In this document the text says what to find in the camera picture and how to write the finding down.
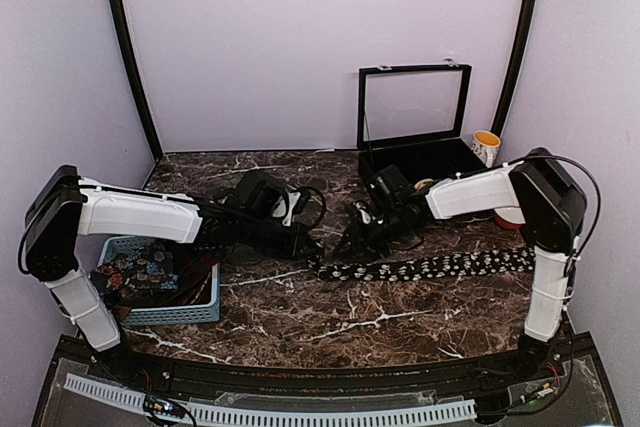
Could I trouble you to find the black front rail base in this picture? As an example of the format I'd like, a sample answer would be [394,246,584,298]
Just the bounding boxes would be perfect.
[49,334,601,398]

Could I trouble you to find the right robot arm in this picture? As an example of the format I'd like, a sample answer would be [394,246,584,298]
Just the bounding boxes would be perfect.
[333,147,590,381]

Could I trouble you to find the orange white bowl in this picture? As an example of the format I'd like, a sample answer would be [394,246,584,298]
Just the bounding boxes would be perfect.
[494,207,526,230]

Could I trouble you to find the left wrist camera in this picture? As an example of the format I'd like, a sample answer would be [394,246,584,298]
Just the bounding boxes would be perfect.
[234,170,281,218]

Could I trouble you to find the black glass-lid tie box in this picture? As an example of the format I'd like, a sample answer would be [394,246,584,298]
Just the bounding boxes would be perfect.
[356,63,487,195]

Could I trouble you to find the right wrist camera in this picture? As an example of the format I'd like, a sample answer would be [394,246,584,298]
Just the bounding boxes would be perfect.
[367,165,415,211]

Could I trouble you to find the tan striped rolled tie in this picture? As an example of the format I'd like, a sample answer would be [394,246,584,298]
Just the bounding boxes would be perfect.
[414,178,435,189]

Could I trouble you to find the white yellow mug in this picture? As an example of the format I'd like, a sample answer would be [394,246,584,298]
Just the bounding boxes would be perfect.
[471,130,501,168]

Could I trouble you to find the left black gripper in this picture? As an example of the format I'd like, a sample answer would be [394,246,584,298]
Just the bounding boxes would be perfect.
[238,213,319,260]

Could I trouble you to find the white slotted cable duct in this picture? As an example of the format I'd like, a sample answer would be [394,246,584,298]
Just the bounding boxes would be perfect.
[63,374,477,426]

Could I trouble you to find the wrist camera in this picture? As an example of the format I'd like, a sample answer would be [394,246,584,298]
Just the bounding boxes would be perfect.
[367,165,415,211]
[234,170,281,218]

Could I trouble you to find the black white patterned tie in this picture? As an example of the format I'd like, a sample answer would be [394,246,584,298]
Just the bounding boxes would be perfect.
[306,247,536,282]

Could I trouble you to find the left black frame post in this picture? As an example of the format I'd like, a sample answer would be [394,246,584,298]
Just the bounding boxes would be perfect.
[108,0,164,163]

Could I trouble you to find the light blue plastic basket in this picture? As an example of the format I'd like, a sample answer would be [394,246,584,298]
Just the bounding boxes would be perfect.
[90,236,220,327]

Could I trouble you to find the black frame post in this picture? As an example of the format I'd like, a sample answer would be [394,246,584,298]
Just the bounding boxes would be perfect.
[108,0,164,163]
[491,0,536,136]

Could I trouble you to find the right black frame post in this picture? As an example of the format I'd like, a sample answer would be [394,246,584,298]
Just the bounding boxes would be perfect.
[491,0,536,136]

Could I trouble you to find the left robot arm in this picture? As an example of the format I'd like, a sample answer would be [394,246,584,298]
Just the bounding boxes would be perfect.
[18,165,324,383]

